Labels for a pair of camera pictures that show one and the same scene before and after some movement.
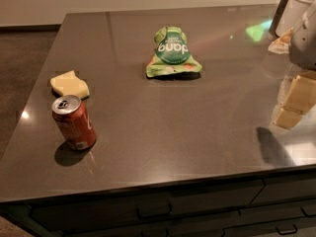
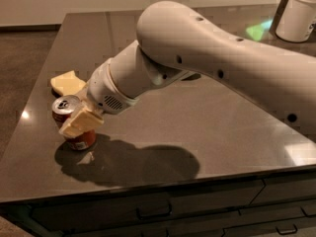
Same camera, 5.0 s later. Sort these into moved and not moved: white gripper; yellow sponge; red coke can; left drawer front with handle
Moved: white gripper
Not moved: left drawer front with handle; yellow sponge; red coke can
